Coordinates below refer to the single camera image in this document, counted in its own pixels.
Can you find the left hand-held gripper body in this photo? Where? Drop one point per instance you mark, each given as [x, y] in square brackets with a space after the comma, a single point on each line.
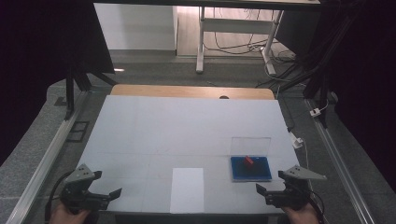
[76, 196]

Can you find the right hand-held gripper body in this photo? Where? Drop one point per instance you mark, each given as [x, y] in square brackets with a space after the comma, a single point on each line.
[289, 197]

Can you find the person's right hand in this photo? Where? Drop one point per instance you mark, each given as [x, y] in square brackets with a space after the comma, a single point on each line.
[301, 216]

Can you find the person's left hand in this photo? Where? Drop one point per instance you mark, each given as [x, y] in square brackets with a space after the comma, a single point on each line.
[65, 216]

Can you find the blue box with clear lid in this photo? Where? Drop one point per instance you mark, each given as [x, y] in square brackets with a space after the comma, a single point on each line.
[258, 174]

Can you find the small red block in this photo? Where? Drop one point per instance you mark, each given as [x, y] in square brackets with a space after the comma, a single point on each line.
[248, 160]

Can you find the white power adapter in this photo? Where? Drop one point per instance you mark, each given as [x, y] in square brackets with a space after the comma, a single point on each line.
[296, 141]

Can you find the white plug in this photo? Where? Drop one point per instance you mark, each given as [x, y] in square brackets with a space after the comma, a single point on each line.
[315, 112]

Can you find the white paper sheet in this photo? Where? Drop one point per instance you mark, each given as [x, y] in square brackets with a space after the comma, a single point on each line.
[186, 191]

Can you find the white table cover board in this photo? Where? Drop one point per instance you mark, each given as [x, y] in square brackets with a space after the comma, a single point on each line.
[155, 130]

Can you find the black metal stand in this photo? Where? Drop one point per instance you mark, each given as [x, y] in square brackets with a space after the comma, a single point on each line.
[70, 93]
[320, 81]

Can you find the wooden table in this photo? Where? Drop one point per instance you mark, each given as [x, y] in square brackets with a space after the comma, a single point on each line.
[186, 91]

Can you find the black curtain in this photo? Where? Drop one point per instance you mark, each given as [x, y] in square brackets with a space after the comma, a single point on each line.
[40, 46]
[367, 77]

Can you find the white cabinet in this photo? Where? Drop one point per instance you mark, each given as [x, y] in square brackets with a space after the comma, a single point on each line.
[137, 28]

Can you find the aluminium floor rail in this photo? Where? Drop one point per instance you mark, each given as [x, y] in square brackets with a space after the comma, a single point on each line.
[46, 158]
[339, 161]

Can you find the black floor frame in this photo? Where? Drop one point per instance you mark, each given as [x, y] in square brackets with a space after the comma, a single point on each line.
[72, 132]

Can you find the white desk frame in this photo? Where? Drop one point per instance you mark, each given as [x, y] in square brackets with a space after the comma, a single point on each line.
[233, 25]

